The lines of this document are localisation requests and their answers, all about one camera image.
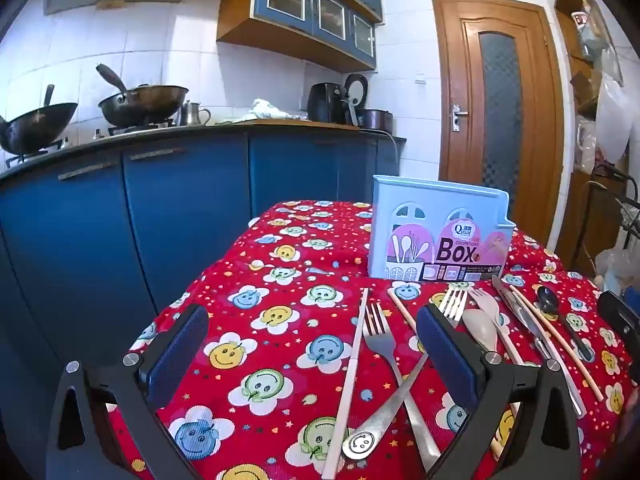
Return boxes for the white cloth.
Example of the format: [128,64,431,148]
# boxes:
[245,98,303,123]

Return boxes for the wooden door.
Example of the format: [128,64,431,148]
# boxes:
[432,0,566,221]

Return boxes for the small black wok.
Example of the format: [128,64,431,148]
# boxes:
[0,85,79,156]

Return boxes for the light blue utensil box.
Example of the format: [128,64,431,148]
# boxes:
[369,175,516,283]

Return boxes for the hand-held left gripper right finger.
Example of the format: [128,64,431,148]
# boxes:
[415,304,583,480]

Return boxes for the red smiley flower tablecloth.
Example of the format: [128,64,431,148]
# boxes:
[107,200,636,480]

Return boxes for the pink chopstick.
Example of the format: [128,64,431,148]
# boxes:
[509,285,605,402]

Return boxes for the black rice cooker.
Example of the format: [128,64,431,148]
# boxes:
[344,73,394,130]

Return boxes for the cream chopstick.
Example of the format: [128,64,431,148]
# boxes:
[387,287,506,459]

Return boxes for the beige plastic spoon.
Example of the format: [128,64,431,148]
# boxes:
[461,309,499,353]

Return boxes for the steel kettle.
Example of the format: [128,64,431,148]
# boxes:
[180,100,212,127]

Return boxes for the white plastic bag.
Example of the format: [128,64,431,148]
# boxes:
[595,72,633,166]

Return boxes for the blue base cabinets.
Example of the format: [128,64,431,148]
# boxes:
[0,127,407,441]

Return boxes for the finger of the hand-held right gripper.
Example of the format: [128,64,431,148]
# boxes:
[597,290,640,361]

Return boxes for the smiley handle steel fork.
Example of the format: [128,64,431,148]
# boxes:
[341,286,469,461]

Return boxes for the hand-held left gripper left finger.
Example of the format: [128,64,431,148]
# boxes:
[45,304,210,480]

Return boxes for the wooden shelf unit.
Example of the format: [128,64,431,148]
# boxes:
[555,0,640,261]

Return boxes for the large steel fork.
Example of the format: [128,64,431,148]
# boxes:
[364,302,442,463]

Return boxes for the black spoon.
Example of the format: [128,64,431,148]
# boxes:
[536,285,594,361]

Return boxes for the black air fryer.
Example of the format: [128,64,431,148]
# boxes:
[306,82,351,125]

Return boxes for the black metal cart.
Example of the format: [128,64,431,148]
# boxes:
[575,165,640,281]

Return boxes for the large black wok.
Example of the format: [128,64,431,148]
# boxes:
[96,63,190,128]

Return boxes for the white chopstick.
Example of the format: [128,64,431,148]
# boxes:
[500,285,587,417]
[321,287,370,480]

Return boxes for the beige plastic fork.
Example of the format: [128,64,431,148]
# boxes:
[469,287,526,366]

